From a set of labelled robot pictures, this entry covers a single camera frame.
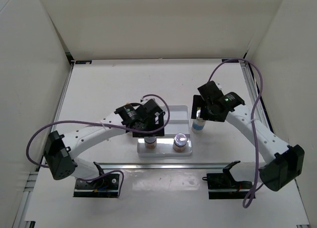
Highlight silver-lid shaker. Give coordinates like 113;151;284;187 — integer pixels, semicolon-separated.
191;108;206;133

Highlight white-lid sauce jar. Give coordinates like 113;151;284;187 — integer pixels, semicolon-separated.
144;137;157;149
173;133;187;153

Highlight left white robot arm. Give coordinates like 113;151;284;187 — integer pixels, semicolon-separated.
44;99;165;188

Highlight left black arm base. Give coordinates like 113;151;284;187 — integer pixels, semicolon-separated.
73;162;124;198

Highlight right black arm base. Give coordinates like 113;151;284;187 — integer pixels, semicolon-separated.
202;161;253;200

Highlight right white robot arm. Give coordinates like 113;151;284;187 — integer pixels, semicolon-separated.
191;81;305;191

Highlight white tiered plastic tray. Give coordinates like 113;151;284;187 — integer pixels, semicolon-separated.
137;106;192;158

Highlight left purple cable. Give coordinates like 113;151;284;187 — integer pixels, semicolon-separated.
26;94;171;183

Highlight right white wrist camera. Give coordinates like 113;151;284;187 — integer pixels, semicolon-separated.
216;83;222;90

